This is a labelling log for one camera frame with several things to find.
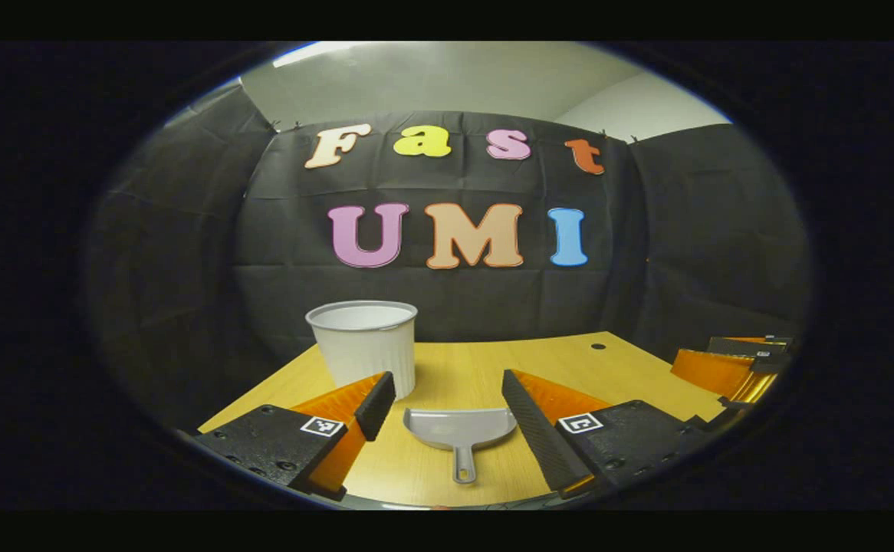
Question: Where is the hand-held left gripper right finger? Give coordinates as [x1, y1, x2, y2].
[501, 369, 712, 499]

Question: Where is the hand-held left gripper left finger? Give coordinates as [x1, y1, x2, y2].
[192, 371, 397, 503]

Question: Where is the white ribbed garbage bin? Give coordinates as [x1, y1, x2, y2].
[305, 300, 419, 401]

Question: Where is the grey plastic dustpan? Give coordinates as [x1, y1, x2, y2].
[403, 407, 518, 485]

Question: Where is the wooden desktop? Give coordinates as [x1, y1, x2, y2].
[198, 330, 728, 508]

